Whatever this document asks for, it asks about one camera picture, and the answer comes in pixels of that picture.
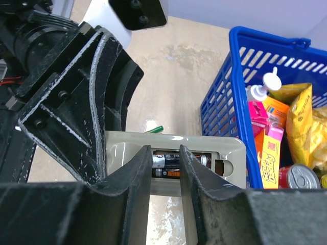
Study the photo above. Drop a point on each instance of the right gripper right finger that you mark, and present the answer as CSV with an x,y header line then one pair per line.
x,y
218,212

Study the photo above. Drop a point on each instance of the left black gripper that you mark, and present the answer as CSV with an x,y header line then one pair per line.
x,y
66,116

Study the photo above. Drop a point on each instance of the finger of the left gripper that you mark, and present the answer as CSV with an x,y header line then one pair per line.
x,y
123,81

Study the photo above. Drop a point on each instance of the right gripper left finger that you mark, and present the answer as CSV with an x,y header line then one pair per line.
x,y
112,211

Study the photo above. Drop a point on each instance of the AAA battery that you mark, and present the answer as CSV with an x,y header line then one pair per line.
x,y
166,173
172,160

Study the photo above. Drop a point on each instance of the grey remote control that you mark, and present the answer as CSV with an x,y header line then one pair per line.
x,y
226,156

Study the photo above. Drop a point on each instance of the green small item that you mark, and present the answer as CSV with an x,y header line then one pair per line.
x,y
156,130

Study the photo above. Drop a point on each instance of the orange cracker box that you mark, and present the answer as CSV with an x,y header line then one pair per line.
x,y
268,142

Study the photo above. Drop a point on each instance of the metal tin can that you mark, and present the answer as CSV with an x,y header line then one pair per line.
x,y
298,176

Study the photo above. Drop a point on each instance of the pink small box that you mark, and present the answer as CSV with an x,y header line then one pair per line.
x,y
258,117

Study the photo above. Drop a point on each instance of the yellow chips bag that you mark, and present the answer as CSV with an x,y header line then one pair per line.
x,y
305,125

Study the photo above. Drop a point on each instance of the blue plastic basket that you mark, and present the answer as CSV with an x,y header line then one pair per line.
x,y
224,110

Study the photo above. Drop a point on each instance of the white pump bottle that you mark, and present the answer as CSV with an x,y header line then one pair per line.
x,y
271,81

